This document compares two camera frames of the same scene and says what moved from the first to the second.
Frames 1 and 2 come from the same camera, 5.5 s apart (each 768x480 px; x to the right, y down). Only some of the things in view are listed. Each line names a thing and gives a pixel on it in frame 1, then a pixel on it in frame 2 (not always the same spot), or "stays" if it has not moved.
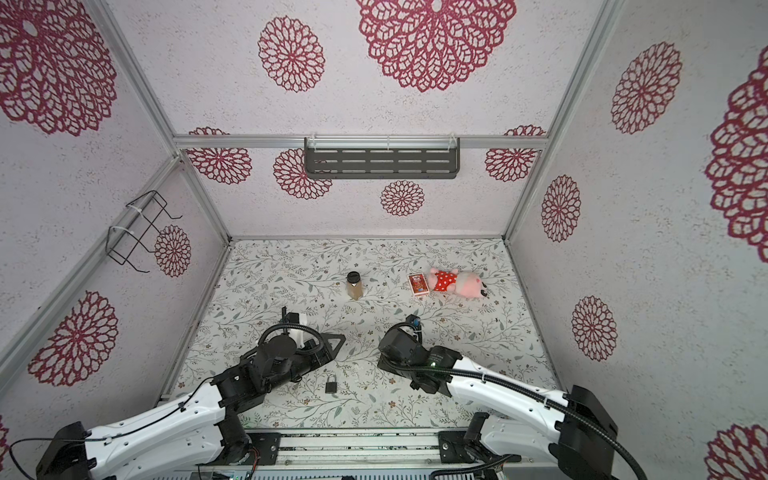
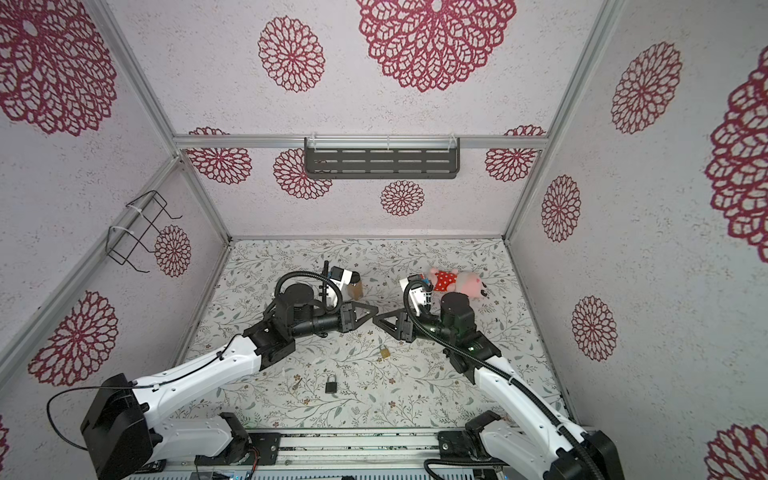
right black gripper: (384, 363) → (406, 326)
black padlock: (331, 387) stays
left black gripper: (328, 352) → (348, 320)
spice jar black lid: (354, 285) stays
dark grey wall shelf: (381, 156) stays
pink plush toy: (466, 284) stays
